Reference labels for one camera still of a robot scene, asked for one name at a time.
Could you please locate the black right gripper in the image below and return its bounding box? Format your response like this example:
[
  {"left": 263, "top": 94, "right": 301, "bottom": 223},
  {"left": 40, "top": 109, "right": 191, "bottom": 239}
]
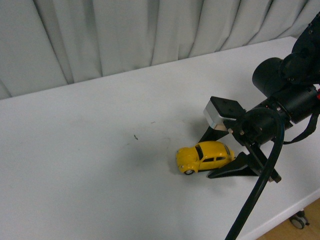
[{"left": 198, "top": 107, "right": 281, "bottom": 179}]

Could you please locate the yellow beetle toy car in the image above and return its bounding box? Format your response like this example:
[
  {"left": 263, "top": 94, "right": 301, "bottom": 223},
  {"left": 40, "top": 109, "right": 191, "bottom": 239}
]
[{"left": 176, "top": 141, "right": 236, "bottom": 175}]

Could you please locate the grey table caster wheel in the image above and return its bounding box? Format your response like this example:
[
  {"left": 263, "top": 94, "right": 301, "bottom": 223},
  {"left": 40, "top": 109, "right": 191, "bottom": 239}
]
[{"left": 289, "top": 210, "right": 310, "bottom": 230}]

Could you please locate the grey pleated curtain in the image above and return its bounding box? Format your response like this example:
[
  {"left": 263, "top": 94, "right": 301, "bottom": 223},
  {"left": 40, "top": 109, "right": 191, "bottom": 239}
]
[{"left": 0, "top": 0, "right": 320, "bottom": 99}]

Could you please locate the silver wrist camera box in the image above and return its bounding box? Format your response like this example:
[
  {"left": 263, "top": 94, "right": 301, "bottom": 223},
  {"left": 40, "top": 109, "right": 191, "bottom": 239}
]
[{"left": 203, "top": 96, "right": 246, "bottom": 131}]

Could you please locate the thick black cable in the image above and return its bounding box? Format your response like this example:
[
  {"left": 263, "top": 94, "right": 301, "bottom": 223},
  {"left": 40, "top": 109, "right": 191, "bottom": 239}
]
[{"left": 224, "top": 107, "right": 285, "bottom": 240}]

